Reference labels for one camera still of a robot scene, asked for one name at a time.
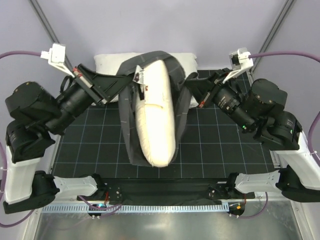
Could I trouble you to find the black grid cutting mat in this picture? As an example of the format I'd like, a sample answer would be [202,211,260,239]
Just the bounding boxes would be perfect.
[51,103,278,179]

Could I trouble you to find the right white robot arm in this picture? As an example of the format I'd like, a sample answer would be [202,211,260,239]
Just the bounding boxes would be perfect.
[184,69,320,203]

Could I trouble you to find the aluminium frame post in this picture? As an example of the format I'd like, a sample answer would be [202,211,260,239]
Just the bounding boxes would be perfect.
[249,0,298,73]
[27,0,73,71]

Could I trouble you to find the slotted grey cable duct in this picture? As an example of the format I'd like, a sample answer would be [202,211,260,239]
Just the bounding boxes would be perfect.
[42,202,229,214]

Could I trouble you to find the grey checked pillowcase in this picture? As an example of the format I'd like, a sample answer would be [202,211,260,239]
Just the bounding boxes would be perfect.
[115,50,193,167]

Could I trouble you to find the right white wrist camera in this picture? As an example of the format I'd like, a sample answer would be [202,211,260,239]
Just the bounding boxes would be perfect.
[222,47,254,84]

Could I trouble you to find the right aluminium frame post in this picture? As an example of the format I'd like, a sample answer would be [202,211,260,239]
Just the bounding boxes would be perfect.
[249,0,298,73]

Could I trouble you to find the cream bear print pillow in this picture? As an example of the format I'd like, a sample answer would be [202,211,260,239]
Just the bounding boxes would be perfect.
[135,60,176,168]

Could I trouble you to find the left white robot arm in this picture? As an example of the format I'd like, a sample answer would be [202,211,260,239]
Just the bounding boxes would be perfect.
[3,64,132,214]

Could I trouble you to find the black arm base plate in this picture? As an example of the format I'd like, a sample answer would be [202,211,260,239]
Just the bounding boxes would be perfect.
[83,178,255,206]

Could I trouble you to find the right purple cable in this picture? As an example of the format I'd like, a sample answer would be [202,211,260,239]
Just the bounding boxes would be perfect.
[236,49,320,220]

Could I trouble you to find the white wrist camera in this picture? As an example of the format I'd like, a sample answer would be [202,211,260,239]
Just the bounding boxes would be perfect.
[222,47,254,84]
[40,43,74,77]

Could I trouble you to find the white plain pillow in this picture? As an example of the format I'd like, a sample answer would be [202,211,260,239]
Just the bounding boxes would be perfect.
[94,50,199,110]

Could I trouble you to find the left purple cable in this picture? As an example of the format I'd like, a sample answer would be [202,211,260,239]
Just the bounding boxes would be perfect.
[0,50,122,228]

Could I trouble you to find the purple cable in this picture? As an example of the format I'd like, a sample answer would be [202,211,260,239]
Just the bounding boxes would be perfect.
[0,50,122,228]
[236,49,320,220]

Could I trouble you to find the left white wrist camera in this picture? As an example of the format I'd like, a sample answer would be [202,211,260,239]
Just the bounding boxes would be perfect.
[40,43,74,77]

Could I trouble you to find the left aluminium frame post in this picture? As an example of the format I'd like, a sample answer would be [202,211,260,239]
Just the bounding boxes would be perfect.
[27,0,73,71]

